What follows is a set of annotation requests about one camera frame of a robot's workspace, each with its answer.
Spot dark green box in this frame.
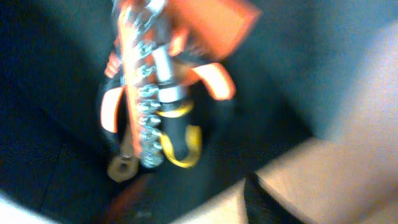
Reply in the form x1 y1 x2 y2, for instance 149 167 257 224
1 0 397 223

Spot orange needle nose pliers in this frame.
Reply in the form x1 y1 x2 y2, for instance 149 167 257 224
99 27 236 134

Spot yellow black screwdriver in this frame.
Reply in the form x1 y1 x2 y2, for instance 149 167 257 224
152 45 202 168

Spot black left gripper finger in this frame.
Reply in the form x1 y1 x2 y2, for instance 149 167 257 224
243 172 303 224

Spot orange socket bit rail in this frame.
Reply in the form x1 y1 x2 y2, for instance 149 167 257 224
115 1 164 169

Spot orange scraper wooden handle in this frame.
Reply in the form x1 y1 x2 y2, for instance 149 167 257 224
100 0 260 182

